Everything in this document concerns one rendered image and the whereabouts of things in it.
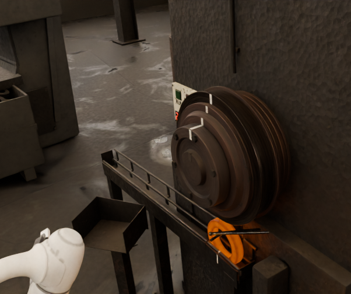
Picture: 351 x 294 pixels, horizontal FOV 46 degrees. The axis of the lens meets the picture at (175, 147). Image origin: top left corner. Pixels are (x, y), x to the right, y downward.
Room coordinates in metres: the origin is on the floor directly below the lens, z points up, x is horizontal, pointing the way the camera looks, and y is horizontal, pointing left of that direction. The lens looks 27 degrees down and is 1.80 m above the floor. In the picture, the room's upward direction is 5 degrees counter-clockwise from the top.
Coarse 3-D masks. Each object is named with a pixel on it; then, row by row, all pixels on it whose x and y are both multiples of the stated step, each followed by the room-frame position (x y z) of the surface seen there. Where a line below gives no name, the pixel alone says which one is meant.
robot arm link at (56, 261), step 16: (48, 240) 0.89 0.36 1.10; (64, 240) 0.88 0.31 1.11; (80, 240) 0.90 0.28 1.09; (16, 256) 0.84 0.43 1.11; (32, 256) 0.85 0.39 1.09; (48, 256) 0.85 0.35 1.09; (64, 256) 0.85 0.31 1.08; (80, 256) 0.88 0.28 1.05; (0, 272) 0.79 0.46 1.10; (16, 272) 0.81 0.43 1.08; (32, 272) 0.82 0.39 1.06; (48, 272) 0.83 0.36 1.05; (64, 272) 0.84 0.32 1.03; (48, 288) 0.84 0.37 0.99; (64, 288) 0.85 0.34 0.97
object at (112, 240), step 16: (96, 208) 1.67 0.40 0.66; (112, 208) 1.65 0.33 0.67; (128, 208) 1.61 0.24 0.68; (144, 208) 1.56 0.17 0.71; (80, 224) 1.55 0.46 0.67; (96, 224) 1.64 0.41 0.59; (112, 224) 1.62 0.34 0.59; (128, 224) 1.60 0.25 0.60; (144, 224) 1.55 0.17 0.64; (96, 240) 1.51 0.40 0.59; (112, 240) 1.50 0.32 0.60; (128, 240) 1.42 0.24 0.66; (112, 256) 1.51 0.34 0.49; (128, 256) 1.53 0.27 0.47; (128, 272) 1.51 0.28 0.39; (128, 288) 1.49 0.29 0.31
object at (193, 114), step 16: (192, 112) 1.29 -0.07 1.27; (208, 112) 1.21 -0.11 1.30; (208, 128) 1.18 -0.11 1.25; (224, 128) 1.14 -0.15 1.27; (224, 144) 1.11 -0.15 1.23; (240, 144) 1.08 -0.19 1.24; (240, 160) 1.08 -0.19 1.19; (240, 176) 1.07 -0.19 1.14; (240, 192) 1.07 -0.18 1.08; (224, 208) 1.12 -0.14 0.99; (240, 208) 1.08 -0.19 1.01
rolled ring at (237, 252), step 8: (208, 224) 1.30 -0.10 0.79; (216, 224) 1.26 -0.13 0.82; (224, 224) 1.23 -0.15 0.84; (208, 232) 1.31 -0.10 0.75; (216, 240) 1.29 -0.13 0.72; (232, 240) 1.18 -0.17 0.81; (240, 240) 1.18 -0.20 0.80; (224, 248) 1.26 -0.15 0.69; (232, 248) 1.18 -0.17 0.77; (240, 248) 1.17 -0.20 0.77; (232, 256) 1.18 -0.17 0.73; (240, 256) 1.16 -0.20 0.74
